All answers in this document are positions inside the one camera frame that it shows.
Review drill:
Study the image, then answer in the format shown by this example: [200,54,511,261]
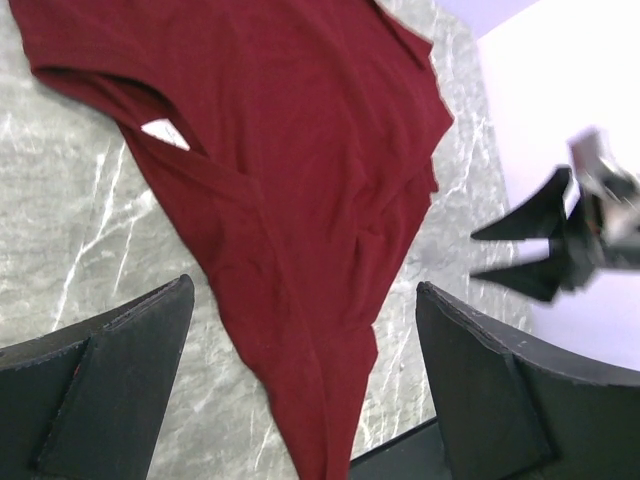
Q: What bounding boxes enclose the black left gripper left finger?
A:
[1,275,194,479]

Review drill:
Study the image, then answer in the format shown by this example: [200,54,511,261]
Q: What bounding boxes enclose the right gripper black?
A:
[470,127,639,303]

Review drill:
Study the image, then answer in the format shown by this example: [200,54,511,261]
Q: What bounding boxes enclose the dark red t shirt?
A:
[10,1,452,479]

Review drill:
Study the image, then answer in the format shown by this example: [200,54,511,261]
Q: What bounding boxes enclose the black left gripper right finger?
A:
[416,282,639,479]

